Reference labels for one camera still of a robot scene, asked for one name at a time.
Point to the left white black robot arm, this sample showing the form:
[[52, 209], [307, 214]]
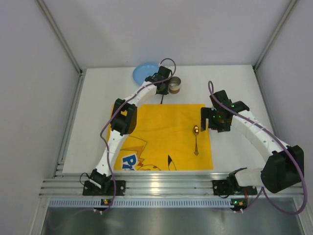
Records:
[[123, 122]]

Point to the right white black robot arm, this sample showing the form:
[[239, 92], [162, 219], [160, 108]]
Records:
[[284, 164]]

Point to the aluminium frame post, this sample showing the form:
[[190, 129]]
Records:
[[59, 35], [292, 4]]

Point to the slotted grey cable duct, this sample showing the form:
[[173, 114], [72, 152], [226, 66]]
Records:
[[147, 203]]

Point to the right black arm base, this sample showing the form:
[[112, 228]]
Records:
[[224, 188]]

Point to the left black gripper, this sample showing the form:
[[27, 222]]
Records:
[[161, 88]]

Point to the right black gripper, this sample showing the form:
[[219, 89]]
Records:
[[205, 116]]

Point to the blue round plate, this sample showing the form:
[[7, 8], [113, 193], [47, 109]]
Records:
[[144, 70]]

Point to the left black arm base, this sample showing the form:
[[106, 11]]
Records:
[[92, 190]]

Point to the copper spoon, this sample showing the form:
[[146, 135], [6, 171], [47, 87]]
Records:
[[196, 132]]

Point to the right aluminium frame post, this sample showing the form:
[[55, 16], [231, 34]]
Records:
[[292, 4]]

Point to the metal cup brown band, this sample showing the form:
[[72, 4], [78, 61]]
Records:
[[174, 85]]

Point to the aluminium mounting rail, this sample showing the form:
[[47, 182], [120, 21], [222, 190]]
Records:
[[140, 183]]

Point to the left aluminium frame post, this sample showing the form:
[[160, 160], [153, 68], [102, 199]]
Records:
[[59, 35]]

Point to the yellow cartoon placemat cloth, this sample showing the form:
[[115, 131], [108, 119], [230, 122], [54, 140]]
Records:
[[163, 140]]

